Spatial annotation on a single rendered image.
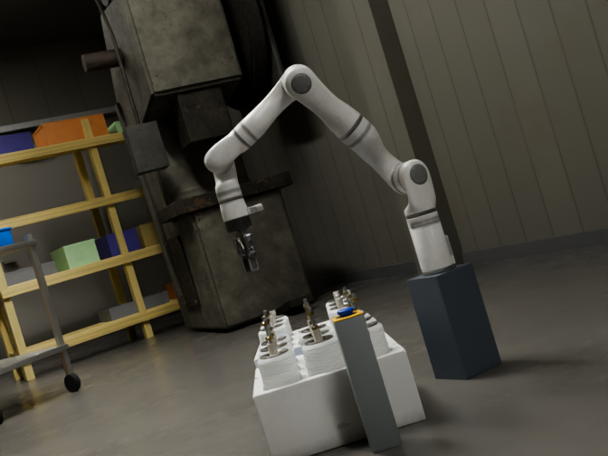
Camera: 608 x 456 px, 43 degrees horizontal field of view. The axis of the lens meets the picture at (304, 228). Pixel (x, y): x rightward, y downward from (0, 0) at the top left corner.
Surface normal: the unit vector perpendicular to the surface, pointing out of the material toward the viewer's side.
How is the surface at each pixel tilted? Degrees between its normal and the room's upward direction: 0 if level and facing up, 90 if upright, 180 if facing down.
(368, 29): 90
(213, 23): 92
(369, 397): 90
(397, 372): 90
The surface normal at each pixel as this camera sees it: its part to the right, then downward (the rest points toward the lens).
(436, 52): -0.82, 0.25
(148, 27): 0.40, -0.08
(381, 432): 0.04, 0.00
